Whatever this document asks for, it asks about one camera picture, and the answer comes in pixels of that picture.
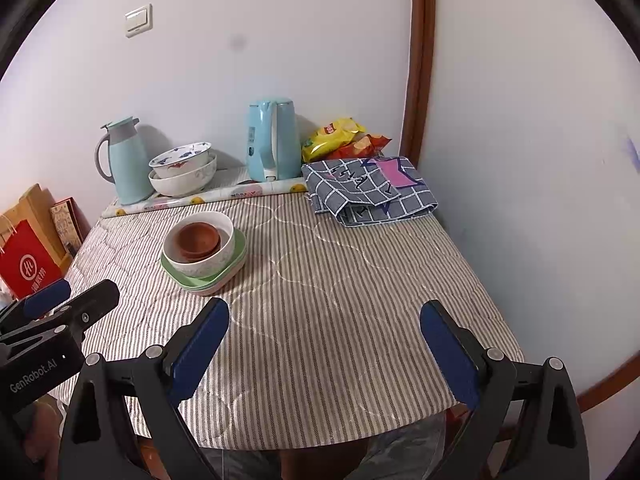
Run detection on light blue thermos jug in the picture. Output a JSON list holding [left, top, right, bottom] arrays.
[[95, 117, 155, 206]]

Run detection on patterned gift box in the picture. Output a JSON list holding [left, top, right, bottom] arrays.
[[49, 197, 91, 256]]

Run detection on red paper bag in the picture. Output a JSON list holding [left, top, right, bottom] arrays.
[[0, 220, 63, 301]]

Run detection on red chip bag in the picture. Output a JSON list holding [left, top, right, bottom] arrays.
[[330, 133, 393, 162]]

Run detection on blue and red patterned bowl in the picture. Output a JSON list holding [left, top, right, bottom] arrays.
[[148, 142, 213, 179]]

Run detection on white light switch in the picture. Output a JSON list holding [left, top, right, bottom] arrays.
[[124, 3, 154, 38]]

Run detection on person's left hand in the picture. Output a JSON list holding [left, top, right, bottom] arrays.
[[22, 397, 63, 466]]

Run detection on person's denim trousers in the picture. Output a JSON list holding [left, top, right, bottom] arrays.
[[197, 412, 446, 480]]

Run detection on folded grey checkered cloth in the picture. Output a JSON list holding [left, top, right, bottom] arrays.
[[301, 156, 439, 228]]

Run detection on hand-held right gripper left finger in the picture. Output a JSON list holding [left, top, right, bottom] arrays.
[[59, 297, 231, 480]]

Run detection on wooden door frame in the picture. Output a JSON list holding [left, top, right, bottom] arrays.
[[400, 0, 437, 171]]

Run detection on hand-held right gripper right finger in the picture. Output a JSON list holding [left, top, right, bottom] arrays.
[[420, 300, 591, 480]]

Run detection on green plate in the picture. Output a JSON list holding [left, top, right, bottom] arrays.
[[160, 229, 248, 291]]

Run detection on yellow chip bag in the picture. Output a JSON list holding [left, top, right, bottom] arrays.
[[301, 117, 368, 163]]

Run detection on floral table mat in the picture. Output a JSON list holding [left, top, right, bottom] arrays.
[[101, 175, 309, 219]]

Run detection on wooden baseboard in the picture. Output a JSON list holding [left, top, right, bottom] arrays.
[[575, 355, 640, 413]]

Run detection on white bowl with grey swirls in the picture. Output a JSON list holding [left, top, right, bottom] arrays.
[[148, 152, 218, 198]]

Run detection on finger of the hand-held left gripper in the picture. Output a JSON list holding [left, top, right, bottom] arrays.
[[0, 280, 121, 347], [0, 278, 72, 333]]

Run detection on light blue electric kettle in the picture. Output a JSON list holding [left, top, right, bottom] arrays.
[[245, 98, 303, 183]]

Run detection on brown paper bag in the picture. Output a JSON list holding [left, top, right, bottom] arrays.
[[0, 183, 73, 271]]

